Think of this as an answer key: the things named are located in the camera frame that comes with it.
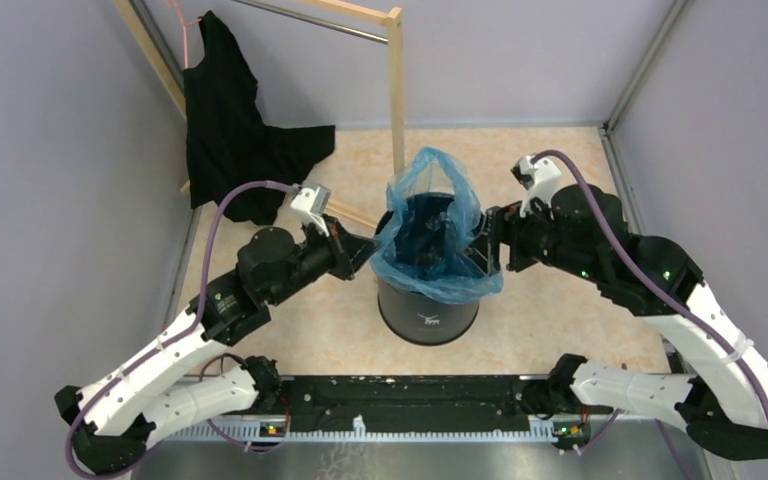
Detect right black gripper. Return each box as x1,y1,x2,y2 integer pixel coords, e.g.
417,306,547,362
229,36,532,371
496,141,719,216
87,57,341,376
462,189,601,284

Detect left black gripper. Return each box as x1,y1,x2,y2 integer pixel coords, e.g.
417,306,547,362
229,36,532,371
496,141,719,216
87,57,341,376
266,213,381,307

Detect blue plastic trash bag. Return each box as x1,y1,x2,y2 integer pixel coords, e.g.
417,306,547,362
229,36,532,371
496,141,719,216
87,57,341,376
370,146,504,305

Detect dark grey trash bin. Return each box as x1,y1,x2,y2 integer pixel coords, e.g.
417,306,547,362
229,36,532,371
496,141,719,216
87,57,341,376
376,192,479,346

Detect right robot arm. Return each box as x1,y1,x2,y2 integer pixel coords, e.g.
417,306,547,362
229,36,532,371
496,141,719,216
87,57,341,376
471,185,768,461

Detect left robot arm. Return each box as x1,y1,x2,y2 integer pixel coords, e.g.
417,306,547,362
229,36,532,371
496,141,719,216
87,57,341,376
55,216,378,479

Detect black t-shirt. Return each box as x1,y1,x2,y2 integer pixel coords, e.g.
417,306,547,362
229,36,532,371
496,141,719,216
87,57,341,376
183,11,335,208

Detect wooden clothes rack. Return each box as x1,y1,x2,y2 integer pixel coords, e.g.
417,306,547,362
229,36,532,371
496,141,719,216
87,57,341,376
110,0,405,230

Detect pink clothes hanger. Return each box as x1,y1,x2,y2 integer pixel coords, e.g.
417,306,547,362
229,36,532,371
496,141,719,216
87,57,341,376
165,0,202,70

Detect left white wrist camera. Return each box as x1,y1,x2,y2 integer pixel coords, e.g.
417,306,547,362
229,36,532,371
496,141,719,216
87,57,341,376
290,183,331,237

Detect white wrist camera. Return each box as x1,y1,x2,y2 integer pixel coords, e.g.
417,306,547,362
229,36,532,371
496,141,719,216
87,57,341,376
290,183,331,237
511,155,562,218

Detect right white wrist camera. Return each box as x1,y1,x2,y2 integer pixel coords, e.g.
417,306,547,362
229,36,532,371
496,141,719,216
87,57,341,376
511,155,562,218

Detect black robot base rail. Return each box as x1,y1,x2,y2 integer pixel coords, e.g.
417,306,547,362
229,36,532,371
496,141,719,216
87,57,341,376
218,374,614,439

